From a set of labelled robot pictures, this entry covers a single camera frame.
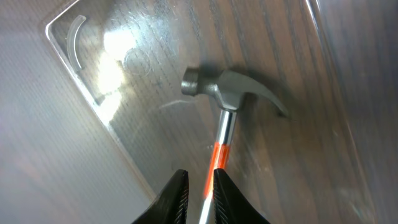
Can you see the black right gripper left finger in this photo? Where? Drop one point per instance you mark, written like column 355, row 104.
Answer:
column 171, row 205

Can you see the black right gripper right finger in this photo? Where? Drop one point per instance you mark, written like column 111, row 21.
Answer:
column 231, row 206

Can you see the small claw hammer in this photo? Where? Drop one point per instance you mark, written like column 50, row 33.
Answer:
column 228, row 89

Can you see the clear plastic storage container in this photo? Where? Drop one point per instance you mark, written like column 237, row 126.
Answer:
column 93, row 121

